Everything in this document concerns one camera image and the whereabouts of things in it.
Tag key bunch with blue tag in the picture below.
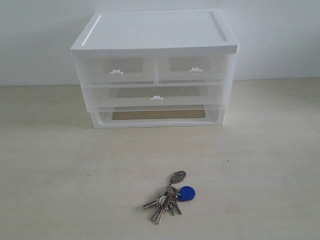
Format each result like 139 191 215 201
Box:
142 170 196 225

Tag white plastic drawer cabinet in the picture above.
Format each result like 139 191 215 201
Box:
70 9 239 129

